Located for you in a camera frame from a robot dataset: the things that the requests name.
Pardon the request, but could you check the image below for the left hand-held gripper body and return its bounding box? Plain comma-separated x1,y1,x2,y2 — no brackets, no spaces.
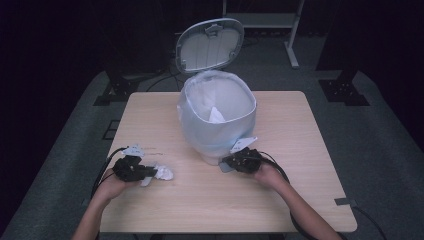
113,144,158,183

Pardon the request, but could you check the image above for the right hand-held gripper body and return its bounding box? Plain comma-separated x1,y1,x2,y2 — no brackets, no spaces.
229,135,264,174

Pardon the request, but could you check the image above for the white tissue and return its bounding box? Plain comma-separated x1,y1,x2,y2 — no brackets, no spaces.
154,163,175,182

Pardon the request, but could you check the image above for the white textured wipe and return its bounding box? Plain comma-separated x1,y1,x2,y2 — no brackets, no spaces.
208,105,228,124

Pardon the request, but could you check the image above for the white pedal trash bin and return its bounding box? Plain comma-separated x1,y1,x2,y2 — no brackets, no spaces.
174,17,258,174

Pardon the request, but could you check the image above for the person's left hand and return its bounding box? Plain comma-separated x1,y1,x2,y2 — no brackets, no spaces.
99,168,140,202

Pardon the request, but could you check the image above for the person's right hand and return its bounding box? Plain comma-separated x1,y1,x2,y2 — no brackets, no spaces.
253,163,288,191

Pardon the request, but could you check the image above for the translucent white bin bag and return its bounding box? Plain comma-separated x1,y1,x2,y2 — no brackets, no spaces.
176,69,258,158

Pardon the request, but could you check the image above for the dark floor socket panel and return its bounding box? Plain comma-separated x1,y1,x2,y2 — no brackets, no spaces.
101,119,122,141

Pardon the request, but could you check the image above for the black stand base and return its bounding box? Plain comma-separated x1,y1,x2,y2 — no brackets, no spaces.
93,70,141,107
318,78,370,107

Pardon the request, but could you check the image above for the grey tape strip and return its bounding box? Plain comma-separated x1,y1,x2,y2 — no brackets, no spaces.
334,197,356,207

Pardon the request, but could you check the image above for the white metal stand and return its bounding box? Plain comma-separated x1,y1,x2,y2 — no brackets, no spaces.
221,0,306,70

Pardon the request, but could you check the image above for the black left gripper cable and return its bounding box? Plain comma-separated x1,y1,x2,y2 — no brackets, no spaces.
91,146,129,198

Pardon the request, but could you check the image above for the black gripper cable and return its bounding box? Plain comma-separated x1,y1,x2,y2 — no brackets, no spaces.
91,146,129,198
259,150,318,240

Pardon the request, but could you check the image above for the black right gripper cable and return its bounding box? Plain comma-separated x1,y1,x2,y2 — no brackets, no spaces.
259,150,318,240

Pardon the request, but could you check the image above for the black floor cable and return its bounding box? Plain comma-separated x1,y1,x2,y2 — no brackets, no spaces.
145,70,183,93

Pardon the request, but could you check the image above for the black cable at table edge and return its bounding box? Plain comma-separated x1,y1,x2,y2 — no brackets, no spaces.
352,204,388,240

